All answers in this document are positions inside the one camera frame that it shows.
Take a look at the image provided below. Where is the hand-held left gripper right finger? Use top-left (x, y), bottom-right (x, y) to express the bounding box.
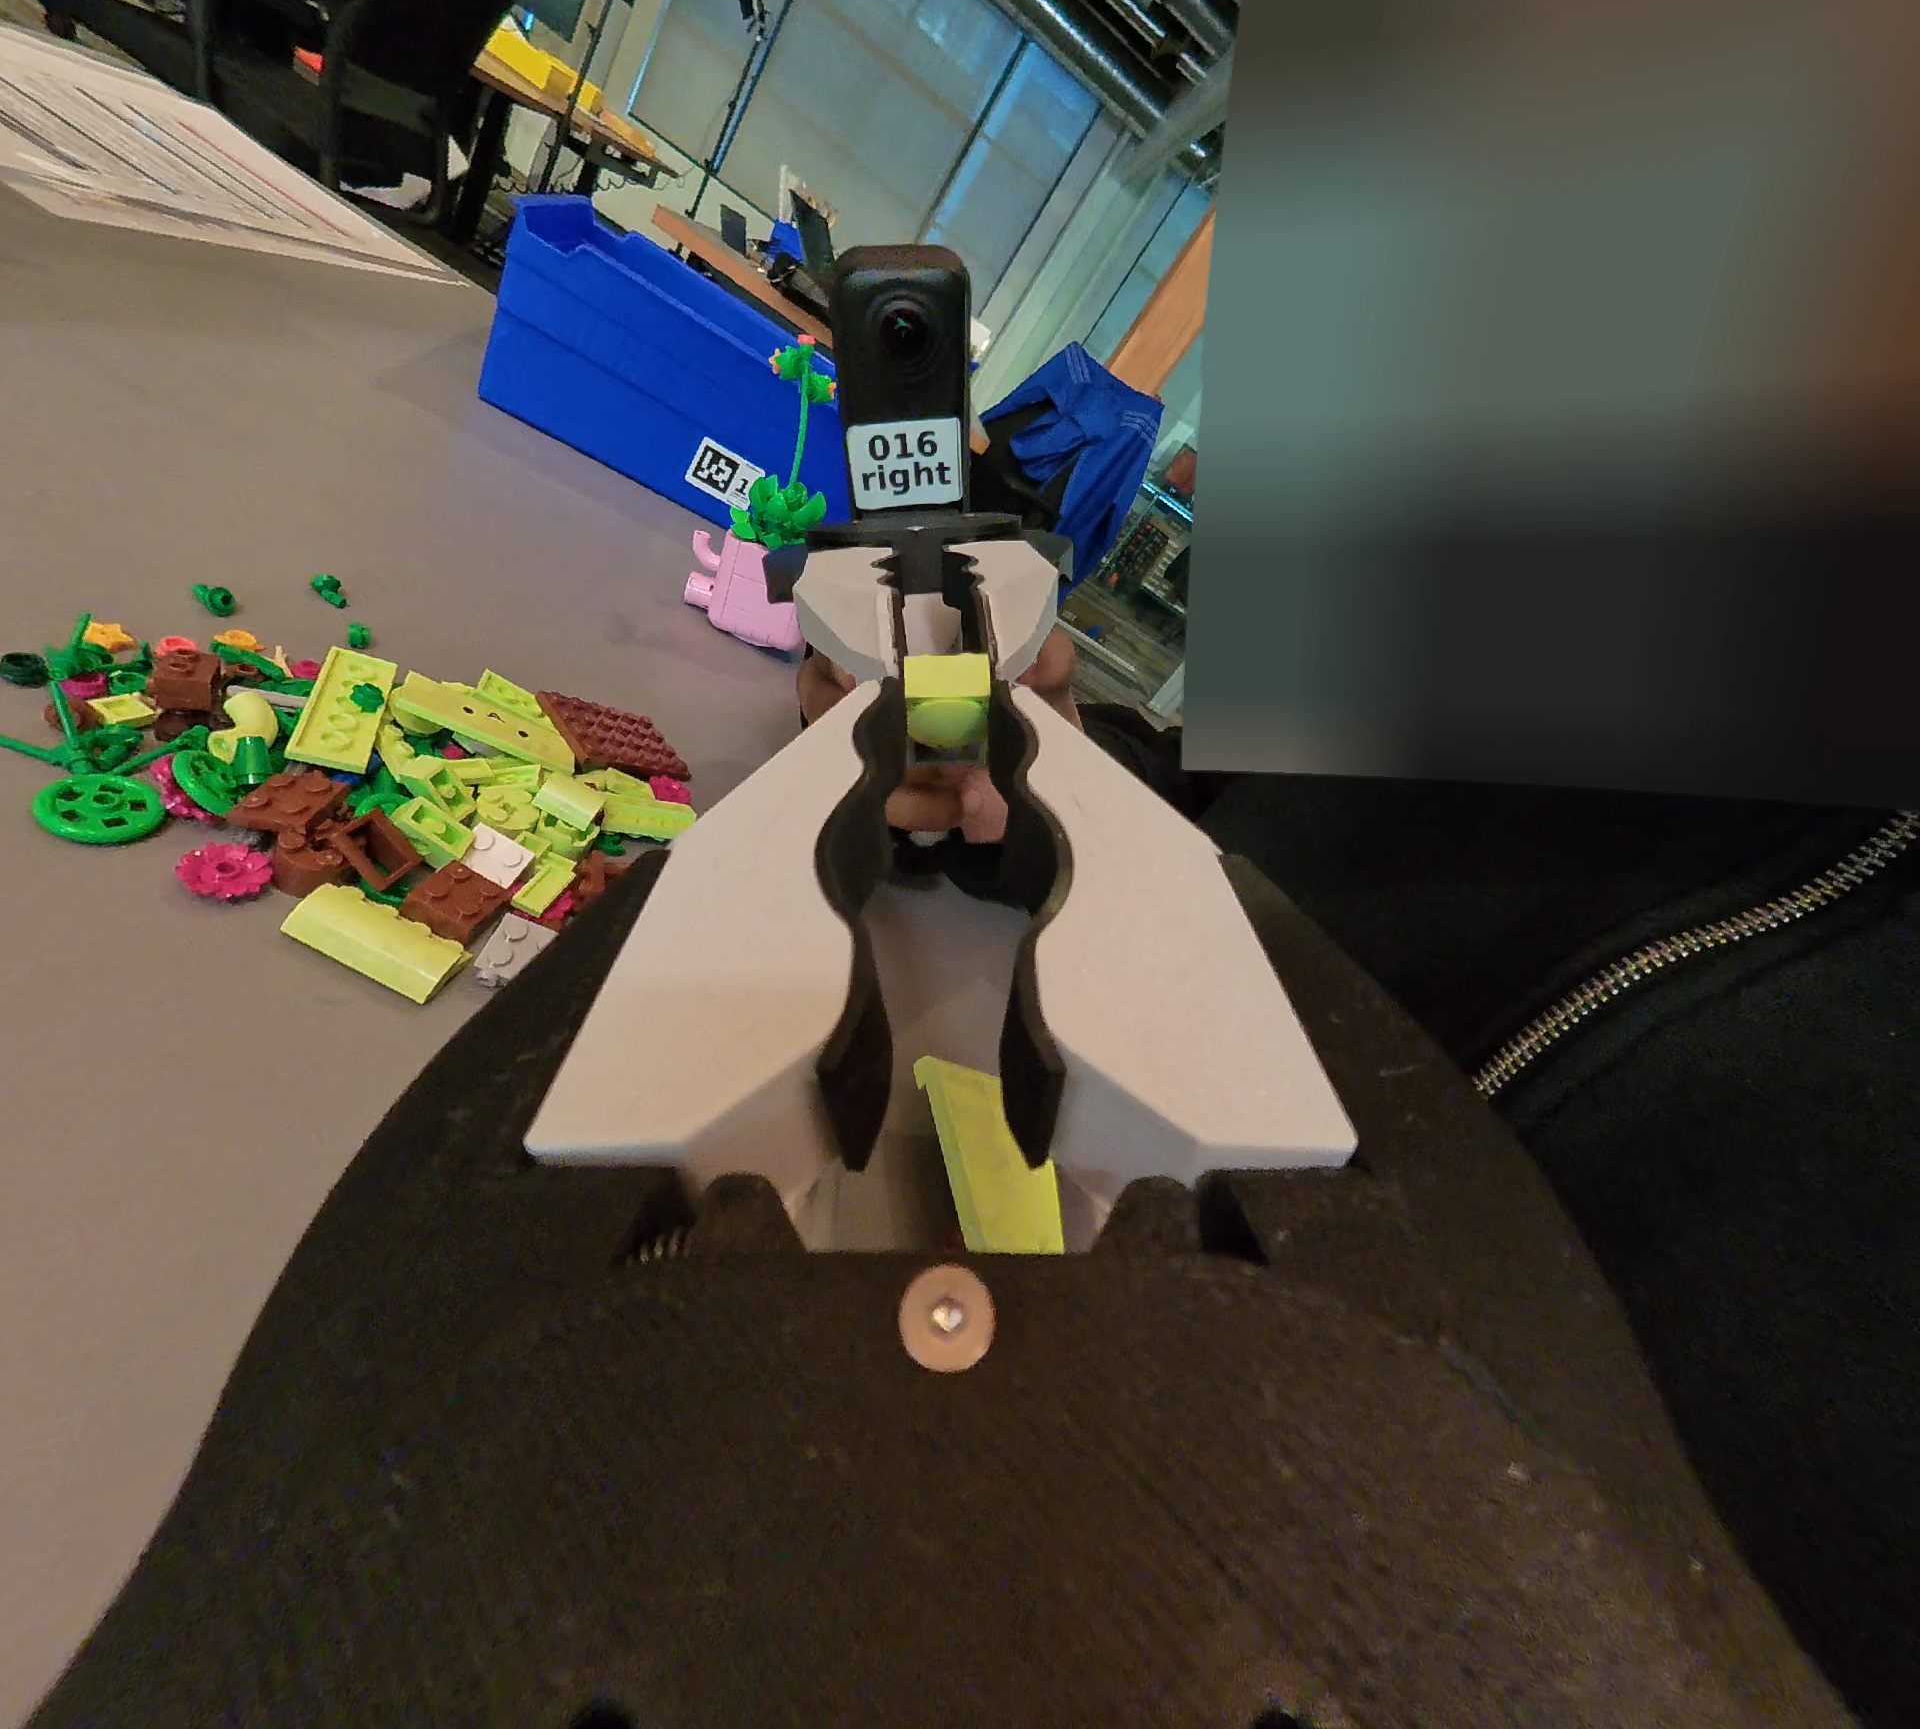
top-left (989, 689), bottom-right (1361, 1238)

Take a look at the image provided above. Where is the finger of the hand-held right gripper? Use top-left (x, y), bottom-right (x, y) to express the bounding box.
top-left (792, 551), bottom-right (910, 689)
top-left (971, 541), bottom-right (1062, 690)

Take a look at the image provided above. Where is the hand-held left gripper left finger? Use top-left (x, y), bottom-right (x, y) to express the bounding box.
top-left (522, 683), bottom-right (906, 1247)

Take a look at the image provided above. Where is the small lime brown brick block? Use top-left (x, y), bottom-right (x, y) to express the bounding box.
top-left (904, 652), bottom-right (992, 757)

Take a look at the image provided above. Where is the large lime brick assembly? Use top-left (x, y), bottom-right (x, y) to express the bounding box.
top-left (914, 1055), bottom-right (1068, 1259)

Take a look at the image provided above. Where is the person's right forearm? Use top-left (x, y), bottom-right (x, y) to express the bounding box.
top-left (892, 836), bottom-right (1040, 913)

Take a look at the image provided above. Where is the person's right hand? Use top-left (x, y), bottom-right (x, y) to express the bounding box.
top-left (793, 627), bottom-right (1085, 848)

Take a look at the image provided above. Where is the pink brick flower pot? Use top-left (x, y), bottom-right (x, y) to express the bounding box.
top-left (683, 341), bottom-right (841, 660)

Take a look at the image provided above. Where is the blue plastic object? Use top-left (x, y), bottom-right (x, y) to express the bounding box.
top-left (982, 341), bottom-right (1167, 578)

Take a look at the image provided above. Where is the wooden ceiling beam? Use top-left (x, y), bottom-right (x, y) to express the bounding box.
top-left (1105, 207), bottom-right (1217, 399)

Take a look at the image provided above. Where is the blue plastic bin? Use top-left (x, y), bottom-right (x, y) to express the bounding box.
top-left (480, 197), bottom-right (845, 530)

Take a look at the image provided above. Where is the lime curved slope piece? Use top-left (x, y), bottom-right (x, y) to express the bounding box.
top-left (279, 884), bottom-right (471, 1006)

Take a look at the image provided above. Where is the pile of loose toy bricks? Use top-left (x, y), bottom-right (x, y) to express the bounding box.
top-left (0, 575), bottom-right (702, 950)

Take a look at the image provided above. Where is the person's black jacket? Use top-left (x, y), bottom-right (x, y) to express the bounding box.
top-left (1079, 694), bottom-right (1920, 1729)

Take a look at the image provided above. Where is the black office chair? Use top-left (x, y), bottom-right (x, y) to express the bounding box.
top-left (314, 0), bottom-right (540, 235)

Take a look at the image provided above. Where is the laminated paper sheet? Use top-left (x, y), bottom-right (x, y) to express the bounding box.
top-left (0, 19), bottom-right (469, 288)

